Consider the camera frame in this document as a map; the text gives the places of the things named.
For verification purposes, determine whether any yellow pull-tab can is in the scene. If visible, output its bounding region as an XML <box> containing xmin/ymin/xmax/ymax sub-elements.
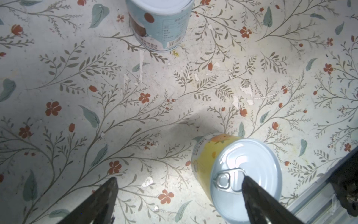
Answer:
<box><xmin>192</xmin><ymin>133</ymin><xmax>282</xmax><ymax>224</ymax></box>

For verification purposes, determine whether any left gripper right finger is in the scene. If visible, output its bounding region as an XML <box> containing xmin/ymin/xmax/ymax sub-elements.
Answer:
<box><xmin>242</xmin><ymin>176</ymin><xmax>303</xmax><ymax>224</ymax></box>

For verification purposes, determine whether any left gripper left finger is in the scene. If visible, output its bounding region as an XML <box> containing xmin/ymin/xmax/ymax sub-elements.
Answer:
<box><xmin>59</xmin><ymin>177</ymin><xmax>118</xmax><ymax>224</ymax></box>

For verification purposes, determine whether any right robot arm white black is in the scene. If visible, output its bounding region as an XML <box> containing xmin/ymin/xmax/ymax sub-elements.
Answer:
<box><xmin>330</xmin><ymin>156</ymin><xmax>358</xmax><ymax>217</ymax></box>

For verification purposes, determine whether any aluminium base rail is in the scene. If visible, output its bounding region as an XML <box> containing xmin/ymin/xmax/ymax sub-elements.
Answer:
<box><xmin>287</xmin><ymin>172</ymin><xmax>358</xmax><ymax>224</ymax></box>

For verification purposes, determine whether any light blue pull-tab can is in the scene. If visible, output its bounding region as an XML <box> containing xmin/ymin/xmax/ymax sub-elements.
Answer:
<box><xmin>126</xmin><ymin>0</ymin><xmax>194</xmax><ymax>52</ymax></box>

